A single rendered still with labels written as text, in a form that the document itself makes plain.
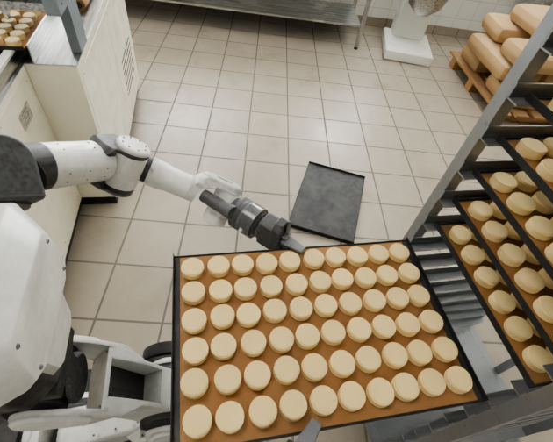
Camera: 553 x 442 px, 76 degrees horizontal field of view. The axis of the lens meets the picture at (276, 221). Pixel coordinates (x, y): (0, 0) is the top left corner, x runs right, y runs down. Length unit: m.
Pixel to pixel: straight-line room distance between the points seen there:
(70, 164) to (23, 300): 0.31
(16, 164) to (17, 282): 0.22
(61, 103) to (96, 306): 0.92
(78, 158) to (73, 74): 0.98
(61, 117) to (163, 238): 0.74
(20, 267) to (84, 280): 1.40
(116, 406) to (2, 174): 0.53
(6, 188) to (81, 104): 1.17
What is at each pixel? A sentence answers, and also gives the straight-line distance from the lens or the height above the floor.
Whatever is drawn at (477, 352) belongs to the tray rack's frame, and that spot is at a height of 0.15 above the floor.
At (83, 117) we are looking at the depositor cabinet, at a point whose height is 0.60.
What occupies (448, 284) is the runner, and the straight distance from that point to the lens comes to 1.40.
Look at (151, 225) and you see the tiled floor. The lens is 2.11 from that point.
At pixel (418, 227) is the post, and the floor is 0.92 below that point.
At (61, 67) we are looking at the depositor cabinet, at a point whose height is 0.83.
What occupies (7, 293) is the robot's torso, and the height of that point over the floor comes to 1.17.
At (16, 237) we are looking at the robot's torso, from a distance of 0.61.
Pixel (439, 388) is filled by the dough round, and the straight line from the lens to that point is 0.82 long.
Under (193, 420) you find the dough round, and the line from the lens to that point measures 0.71.
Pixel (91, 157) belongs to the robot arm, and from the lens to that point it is 0.83.
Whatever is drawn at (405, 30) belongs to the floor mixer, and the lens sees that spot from 4.60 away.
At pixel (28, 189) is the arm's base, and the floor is 1.15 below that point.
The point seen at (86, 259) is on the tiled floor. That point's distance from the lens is 2.06.
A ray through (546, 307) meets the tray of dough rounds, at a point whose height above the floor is 1.06.
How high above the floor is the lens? 1.61
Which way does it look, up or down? 49 degrees down
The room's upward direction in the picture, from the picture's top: 10 degrees clockwise
